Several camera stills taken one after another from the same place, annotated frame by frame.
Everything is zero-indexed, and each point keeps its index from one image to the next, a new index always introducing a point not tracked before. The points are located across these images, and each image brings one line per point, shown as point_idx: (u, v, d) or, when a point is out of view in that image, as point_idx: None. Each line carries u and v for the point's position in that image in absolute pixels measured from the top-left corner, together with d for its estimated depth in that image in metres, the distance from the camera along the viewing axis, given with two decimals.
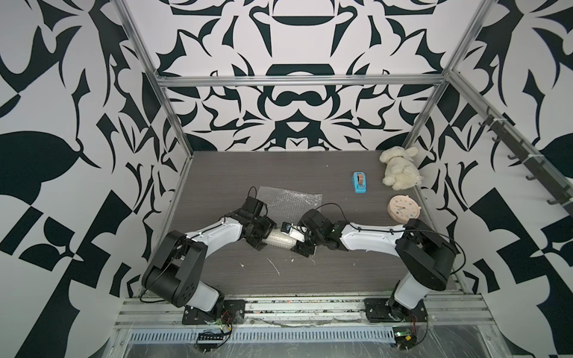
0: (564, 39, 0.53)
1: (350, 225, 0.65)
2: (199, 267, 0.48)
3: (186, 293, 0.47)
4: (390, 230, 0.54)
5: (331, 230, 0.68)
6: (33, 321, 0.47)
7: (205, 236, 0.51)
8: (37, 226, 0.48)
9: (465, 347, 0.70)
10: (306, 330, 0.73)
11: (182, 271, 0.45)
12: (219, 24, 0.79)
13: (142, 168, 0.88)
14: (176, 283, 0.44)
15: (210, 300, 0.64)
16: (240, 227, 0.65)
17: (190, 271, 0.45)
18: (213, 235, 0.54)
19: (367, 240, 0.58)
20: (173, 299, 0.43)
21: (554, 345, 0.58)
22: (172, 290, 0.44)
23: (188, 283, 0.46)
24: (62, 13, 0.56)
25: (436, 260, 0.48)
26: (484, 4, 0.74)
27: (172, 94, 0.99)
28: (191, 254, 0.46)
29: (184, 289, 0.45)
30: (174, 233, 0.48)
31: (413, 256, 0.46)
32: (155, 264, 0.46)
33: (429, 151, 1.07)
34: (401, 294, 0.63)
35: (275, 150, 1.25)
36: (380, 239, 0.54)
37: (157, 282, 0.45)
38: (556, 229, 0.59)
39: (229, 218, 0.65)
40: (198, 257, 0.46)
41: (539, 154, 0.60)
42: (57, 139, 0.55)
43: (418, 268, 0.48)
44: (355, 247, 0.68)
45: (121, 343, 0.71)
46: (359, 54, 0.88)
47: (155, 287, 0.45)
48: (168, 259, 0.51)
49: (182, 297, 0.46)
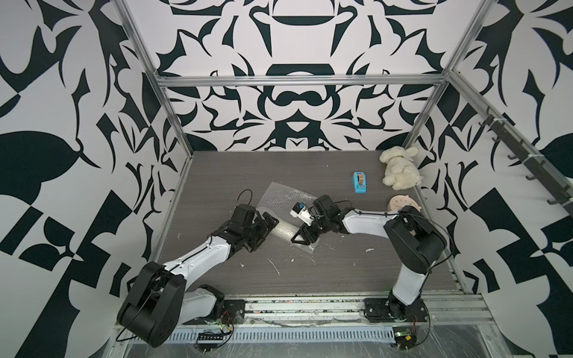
0: (564, 39, 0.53)
1: (352, 209, 0.71)
2: (177, 303, 0.45)
3: (164, 330, 0.44)
4: (386, 215, 0.57)
5: (337, 214, 0.73)
6: (33, 320, 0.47)
7: (186, 267, 0.48)
8: (37, 226, 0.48)
9: (465, 347, 0.70)
10: (306, 330, 0.73)
11: (157, 308, 0.42)
12: (219, 24, 0.79)
13: (142, 168, 0.88)
14: (152, 321, 0.42)
15: (206, 307, 0.63)
16: (227, 247, 0.61)
17: (167, 309, 0.42)
18: (195, 263, 0.50)
19: (366, 223, 0.62)
20: (149, 338, 0.41)
21: (554, 345, 0.58)
22: (148, 329, 0.41)
23: (164, 321, 0.43)
24: (62, 13, 0.57)
25: (422, 243, 0.51)
26: (484, 4, 0.74)
27: (172, 94, 0.99)
28: (167, 290, 0.42)
29: (160, 328, 0.42)
30: (151, 266, 0.45)
31: (397, 232, 0.50)
32: (130, 300, 0.43)
33: (429, 151, 1.07)
34: (400, 288, 0.64)
35: (275, 150, 1.25)
36: (376, 221, 0.58)
37: (133, 320, 0.42)
38: (556, 229, 0.59)
39: (215, 239, 0.61)
40: (174, 294, 0.42)
41: (539, 154, 0.60)
42: (57, 139, 0.55)
43: (401, 247, 0.51)
44: (357, 230, 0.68)
45: (121, 343, 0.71)
46: (359, 54, 0.88)
47: (130, 326, 0.42)
48: (144, 294, 0.46)
49: (159, 336, 0.43)
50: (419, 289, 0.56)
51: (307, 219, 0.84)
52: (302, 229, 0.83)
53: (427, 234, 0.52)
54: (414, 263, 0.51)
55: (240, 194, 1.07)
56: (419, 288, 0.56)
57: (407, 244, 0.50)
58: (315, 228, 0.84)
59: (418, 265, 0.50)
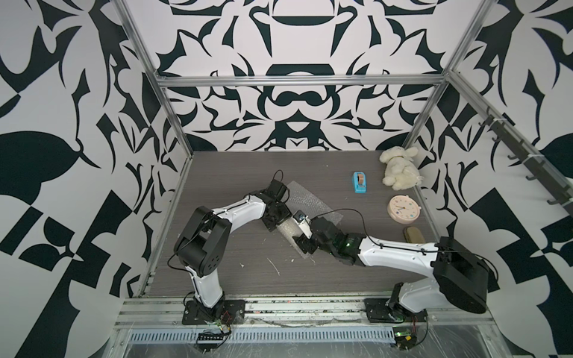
0: (564, 39, 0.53)
1: (369, 240, 0.60)
2: (224, 242, 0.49)
3: (212, 264, 0.51)
4: (422, 250, 0.49)
5: (345, 245, 0.63)
6: (33, 321, 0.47)
7: (230, 214, 0.54)
8: (36, 226, 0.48)
9: (465, 347, 0.70)
10: (306, 330, 0.73)
11: (208, 242, 0.49)
12: (220, 24, 0.79)
13: (142, 168, 0.88)
14: (203, 253, 0.49)
15: (212, 297, 0.64)
16: (263, 206, 0.68)
17: (217, 243, 0.49)
18: (237, 212, 0.57)
19: (392, 259, 0.54)
20: (200, 268, 0.48)
21: (554, 345, 0.58)
22: (199, 260, 0.48)
23: (213, 254, 0.50)
24: (62, 13, 0.57)
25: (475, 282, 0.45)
26: (484, 4, 0.74)
27: (172, 94, 0.99)
28: (216, 230, 0.49)
29: (210, 260, 0.50)
30: (202, 209, 0.52)
31: (453, 280, 0.43)
32: (185, 235, 0.50)
33: (429, 151, 1.07)
34: (407, 298, 0.62)
35: (275, 149, 1.25)
36: (410, 260, 0.50)
37: (186, 250, 0.49)
38: (557, 229, 0.59)
39: (253, 198, 0.66)
40: (222, 233, 0.49)
41: (539, 154, 0.60)
42: (57, 139, 0.55)
43: (457, 292, 0.44)
44: (375, 263, 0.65)
45: (121, 343, 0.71)
46: (360, 54, 0.88)
47: (184, 255, 0.49)
48: (197, 229, 0.55)
49: (207, 268, 0.50)
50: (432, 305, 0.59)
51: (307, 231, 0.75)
52: (302, 239, 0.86)
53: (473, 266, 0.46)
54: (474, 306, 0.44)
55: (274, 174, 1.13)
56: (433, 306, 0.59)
57: (467, 290, 0.43)
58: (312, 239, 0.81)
59: (476, 307, 0.44)
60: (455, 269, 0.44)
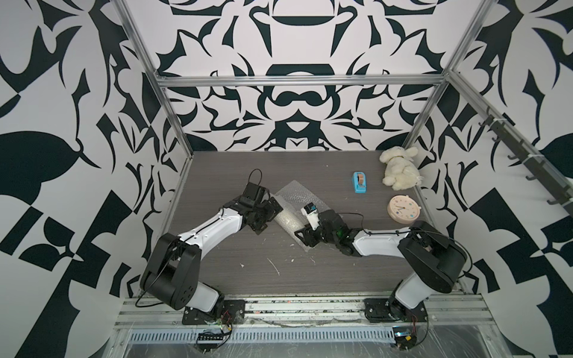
0: (564, 39, 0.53)
1: (362, 231, 0.67)
2: (193, 271, 0.46)
3: (184, 294, 0.46)
4: (398, 233, 0.55)
5: (347, 237, 0.70)
6: (33, 321, 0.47)
7: (201, 237, 0.50)
8: (37, 226, 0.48)
9: (465, 347, 0.70)
10: (306, 330, 0.73)
11: (176, 277, 0.44)
12: (220, 24, 0.79)
13: (142, 168, 0.88)
14: (171, 288, 0.44)
15: (208, 303, 0.63)
16: (240, 218, 0.63)
17: (185, 277, 0.44)
18: (208, 234, 0.51)
19: (374, 245, 0.61)
20: (171, 301, 0.43)
21: (554, 346, 0.58)
22: (169, 294, 0.43)
23: (183, 286, 0.45)
24: (62, 13, 0.57)
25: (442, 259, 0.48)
26: (484, 4, 0.74)
27: (172, 94, 0.99)
28: (184, 258, 0.44)
29: (180, 293, 0.44)
30: (168, 237, 0.47)
31: (415, 254, 0.47)
32: (151, 269, 0.45)
33: (429, 151, 1.07)
34: (403, 292, 0.63)
35: (275, 150, 1.25)
36: (388, 241, 0.56)
37: (154, 286, 0.44)
38: (557, 229, 0.59)
39: (227, 210, 0.61)
40: (190, 263, 0.44)
41: (539, 154, 0.60)
42: (57, 139, 0.55)
43: (423, 268, 0.48)
44: (368, 252, 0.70)
45: (121, 343, 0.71)
46: (359, 54, 0.88)
47: (152, 290, 0.44)
48: (163, 262, 0.48)
49: (180, 300, 0.45)
50: (424, 297, 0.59)
51: (315, 223, 0.81)
52: (305, 230, 0.82)
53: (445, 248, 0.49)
54: (439, 283, 0.47)
55: (250, 174, 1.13)
56: (426, 296, 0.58)
57: (428, 264, 0.47)
58: (317, 233, 0.80)
59: (442, 284, 0.46)
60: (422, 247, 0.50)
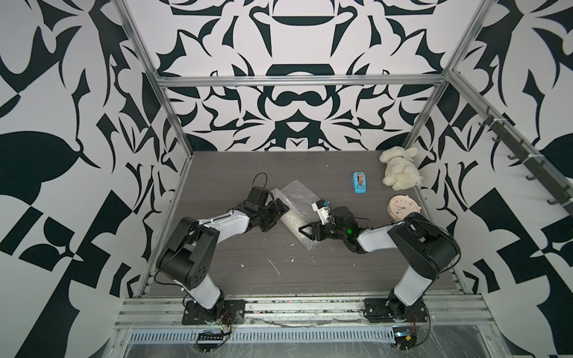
0: (564, 39, 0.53)
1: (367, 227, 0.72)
2: (210, 252, 0.50)
3: (198, 276, 0.49)
4: (393, 224, 0.58)
5: (355, 233, 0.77)
6: (33, 321, 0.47)
7: (216, 224, 0.53)
8: (37, 226, 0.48)
9: (465, 347, 0.70)
10: (306, 330, 0.73)
11: (195, 255, 0.47)
12: (220, 24, 0.79)
13: (142, 168, 0.88)
14: (189, 266, 0.46)
15: (210, 299, 0.64)
16: (247, 220, 0.67)
17: (203, 255, 0.48)
18: (223, 223, 0.56)
19: (374, 237, 0.65)
20: (186, 281, 0.46)
21: (554, 346, 0.58)
22: (185, 273, 0.46)
23: (201, 265, 0.48)
24: (62, 13, 0.57)
25: (427, 246, 0.50)
26: (484, 4, 0.74)
27: (172, 94, 0.99)
28: (204, 238, 0.48)
29: (196, 272, 0.48)
30: (188, 220, 0.50)
31: (401, 236, 0.51)
32: (169, 247, 0.48)
33: (429, 151, 1.07)
34: (401, 289, 0.64)
35: (275, 150, 1.25)
36: (385, 233, 0.59)
37: (170, 264, 0.47)
38: (557, 229, 0.59)
39: (236, 211, 0.66)
40: (210, 242, 0.49)
41: (539, 154, 0.60)
42: (57, 139, 0.55)
43: (408, 251, 0.51)
44: (371, 247, 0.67)
45: (121, 343, 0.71)
46: (359, 54, 0.88)
47: (168, 268, 0.47)
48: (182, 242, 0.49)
49: (194, 280, 0.48)
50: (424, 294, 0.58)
51: (324, 218, 0.85)
52: (314, 224, 0.83)
53: (435, 237, 0.51)
54: (424, 267, 0.49)
55: (255, 177, 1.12)
56: (421, 291, 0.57)
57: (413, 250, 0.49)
58: (327, 230, 0.83)
59: (427, 271, 0.49)
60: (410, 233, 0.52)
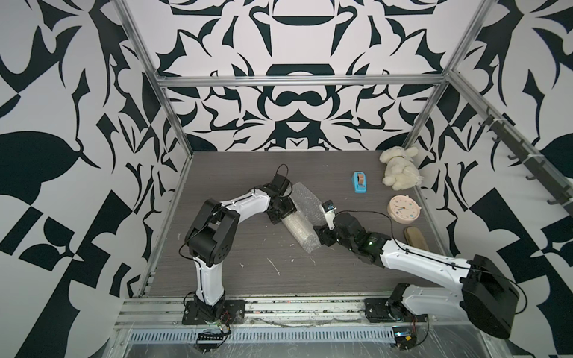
0: (564, 39, 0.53)
1: (395, 245, 0.58)
2: (233, 233, 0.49)
3: (221, 253, 0.54)
4: (453, 265, 0.48)
5: (367, 243, 0.62)
6: (33, 321, 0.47)
7: (237, 206, 0.56)
8: (36, 226, 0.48)
9: (465, 347, 0.70)
10: (306, 330, 0.73)
11: (218, 234, 0.51)
12: (220, 24, 0.79)
13: (142, 168, 0.88)
14: (213, 244, 0.51)
15: (214, 294, 0.65)
16: (268, 199, 0.70)
17: (225, 235, 0.52)
18: (244, 204, 0.59)
19: (416, 267, 0.52)
20: (210, 257, 0.50)
21: (554, 345, 0.58)
22: (210, 250, 0.51)
23: (224, 244, 0.53)
24: (62, 13, 0.57)
25: (501, 306, 0.44)
26: (483, 4, 0.74)
27: (172, 94, 0.99)
28: (225, 220, 0.51)
29: (220, 250, 0.52)
30: (211, 201, 0.54)
31: (482, 300, 0.41)
32: (196, 226, 0.53)
33: (429, 151, 1.07)
34: (412, 300, 0.62)
35: (275, 149, 1.25)
36: (438, 272, 0.48)
37: (196, 241, 0.52)
38: (557, 229, 0.59)
39: (257, 191, 0.68)
40: (232, 223, 0.52)
41: (539, 154, 0.60)
42: (56, 139, 0.55)
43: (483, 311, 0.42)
44: (394, 266, 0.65)
45: (122, 343, 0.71)
46: (359, 54, 0.88)
47: (195, 246, 0.52)
48: (207, 221, 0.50)
49: (218, 257, 0.53)
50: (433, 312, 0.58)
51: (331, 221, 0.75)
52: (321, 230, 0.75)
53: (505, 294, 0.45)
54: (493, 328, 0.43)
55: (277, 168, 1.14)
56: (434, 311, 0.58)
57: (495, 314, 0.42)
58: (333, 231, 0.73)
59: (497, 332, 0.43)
60: (487, 291, 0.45)
